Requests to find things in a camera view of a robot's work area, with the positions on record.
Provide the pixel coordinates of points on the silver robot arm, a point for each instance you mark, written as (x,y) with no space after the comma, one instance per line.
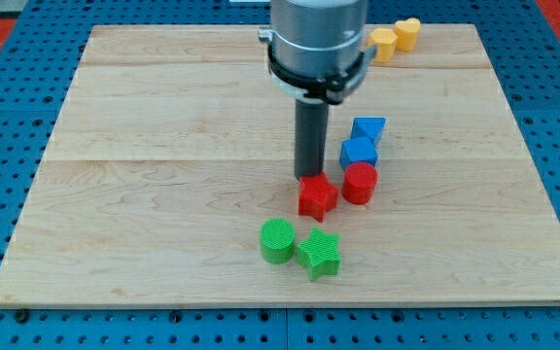
(314,48)

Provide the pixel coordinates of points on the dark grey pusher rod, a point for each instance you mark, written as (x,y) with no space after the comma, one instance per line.
(311,121)

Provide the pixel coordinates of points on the yellow heart block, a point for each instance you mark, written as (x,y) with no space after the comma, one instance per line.
(407,31)

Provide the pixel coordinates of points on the yellow hexagon block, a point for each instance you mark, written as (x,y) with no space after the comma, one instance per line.
(385,41)

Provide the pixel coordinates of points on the green cylinder block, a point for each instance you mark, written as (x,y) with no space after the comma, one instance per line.
(277,239)

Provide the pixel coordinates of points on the blue triangle block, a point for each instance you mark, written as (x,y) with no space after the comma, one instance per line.
(368,127)

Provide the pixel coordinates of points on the blue cube block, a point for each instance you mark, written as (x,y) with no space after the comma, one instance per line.
(357,150)

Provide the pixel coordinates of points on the light wooden board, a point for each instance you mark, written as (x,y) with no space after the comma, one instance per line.
(173,146)

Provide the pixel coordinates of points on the red star block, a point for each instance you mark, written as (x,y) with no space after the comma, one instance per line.
(317,196)

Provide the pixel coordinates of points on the green star block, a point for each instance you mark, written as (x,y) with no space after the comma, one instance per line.
(319,254)

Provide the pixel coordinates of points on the red cylinder block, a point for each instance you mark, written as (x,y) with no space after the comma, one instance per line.
(360,180)

